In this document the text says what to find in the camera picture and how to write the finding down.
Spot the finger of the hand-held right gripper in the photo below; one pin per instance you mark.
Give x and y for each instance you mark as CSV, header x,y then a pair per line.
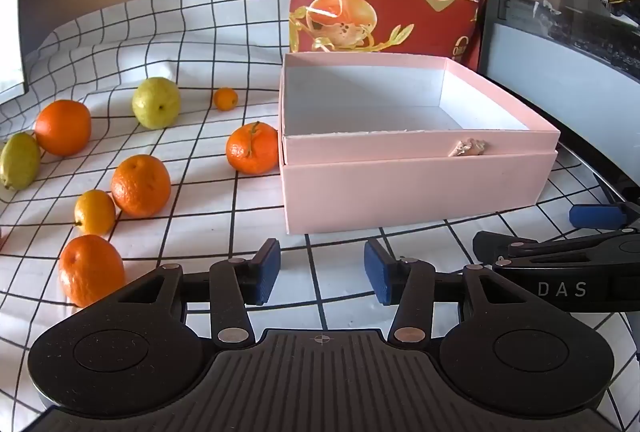
x,y
495,246
597,215

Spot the small yellow orange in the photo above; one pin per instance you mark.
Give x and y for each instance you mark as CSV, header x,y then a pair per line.
x,y
94,212

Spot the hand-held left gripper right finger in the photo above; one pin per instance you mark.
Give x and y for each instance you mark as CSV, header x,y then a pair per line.
x,y
377,272

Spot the tiny orange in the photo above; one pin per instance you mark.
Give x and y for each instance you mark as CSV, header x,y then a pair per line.
x,y
225,99

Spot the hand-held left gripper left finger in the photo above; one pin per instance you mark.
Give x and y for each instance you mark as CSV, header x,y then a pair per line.
x,y
270,272

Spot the pink cardboard box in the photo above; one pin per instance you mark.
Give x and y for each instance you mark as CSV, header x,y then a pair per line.
x,y
400,192

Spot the white black grid tablecloth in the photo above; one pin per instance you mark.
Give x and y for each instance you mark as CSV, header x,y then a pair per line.
x,y
200,37

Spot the large orange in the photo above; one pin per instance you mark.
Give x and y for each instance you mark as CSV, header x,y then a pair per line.
x,y
91,270
140,185
63,127

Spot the green pear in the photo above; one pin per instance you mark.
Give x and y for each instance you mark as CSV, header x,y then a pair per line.
x,y
19,161
156,103

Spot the orange with green stem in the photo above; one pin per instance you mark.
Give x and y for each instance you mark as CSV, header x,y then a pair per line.
x,y
252,150

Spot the glass panel computer case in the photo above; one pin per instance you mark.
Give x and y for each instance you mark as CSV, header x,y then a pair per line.
x,y
565,2

